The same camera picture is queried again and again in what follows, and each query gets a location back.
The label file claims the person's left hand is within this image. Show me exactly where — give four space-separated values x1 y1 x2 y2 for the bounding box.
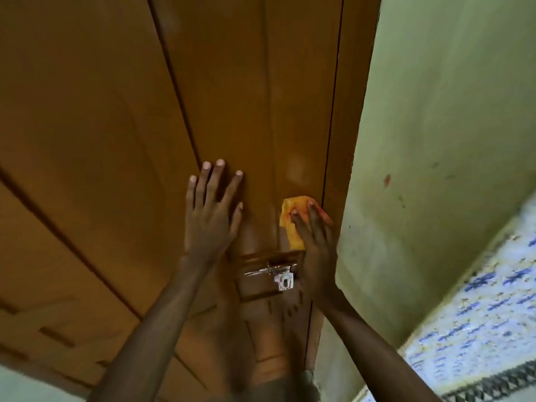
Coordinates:
185 159 245 268

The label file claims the person's right hand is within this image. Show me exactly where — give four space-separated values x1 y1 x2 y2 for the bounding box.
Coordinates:
290 200 339 302

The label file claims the orange cleaning cloth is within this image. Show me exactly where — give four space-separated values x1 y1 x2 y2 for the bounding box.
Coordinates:
279 196 331 251

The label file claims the person's right forearm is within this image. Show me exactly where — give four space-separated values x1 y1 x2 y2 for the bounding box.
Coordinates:
305 289 444 402

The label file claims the person's left forearm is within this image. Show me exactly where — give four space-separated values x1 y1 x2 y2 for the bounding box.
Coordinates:
87 259 229 402

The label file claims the silver metal door latch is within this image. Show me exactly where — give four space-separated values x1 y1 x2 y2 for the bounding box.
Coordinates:
244 261 299 293

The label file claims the brown wooden door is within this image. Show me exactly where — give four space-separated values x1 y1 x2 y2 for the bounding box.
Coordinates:
0 0 345 402

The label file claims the brown wooden door frame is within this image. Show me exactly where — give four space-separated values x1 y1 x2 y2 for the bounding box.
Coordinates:
305 0 383 372

